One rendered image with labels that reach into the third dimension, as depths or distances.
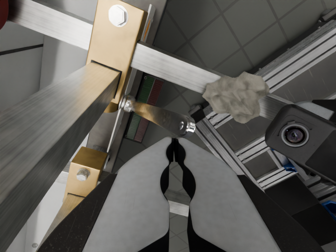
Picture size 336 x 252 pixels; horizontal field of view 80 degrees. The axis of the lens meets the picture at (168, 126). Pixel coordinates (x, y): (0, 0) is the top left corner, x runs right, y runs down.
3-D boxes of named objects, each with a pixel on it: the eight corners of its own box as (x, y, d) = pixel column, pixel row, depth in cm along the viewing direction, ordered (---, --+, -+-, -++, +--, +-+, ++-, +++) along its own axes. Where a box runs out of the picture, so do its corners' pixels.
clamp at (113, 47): (149, 12, 26) (145, 10, 22) (122, 103, 32) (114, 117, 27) (106, -7, 25) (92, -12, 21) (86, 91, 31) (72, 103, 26)
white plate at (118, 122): (157, 9, 36) (154, 5, 27) (120, 128, 48) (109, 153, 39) (154, 7, 36) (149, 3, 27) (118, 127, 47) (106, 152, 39)
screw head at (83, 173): (91, 170, 34) (88, 174, 33) (88, 178, 35) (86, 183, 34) (78, 166, 34) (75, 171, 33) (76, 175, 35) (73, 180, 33)
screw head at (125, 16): (130, 9, 22) (128, 8, 21) (125, 29, 22) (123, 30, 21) (111, 1, 21) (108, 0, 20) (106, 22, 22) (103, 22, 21)
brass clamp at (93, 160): (111, 154, 39) (103, 171, 34) (96, 201, 44) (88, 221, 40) (78, 144, 38) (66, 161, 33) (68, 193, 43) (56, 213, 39)
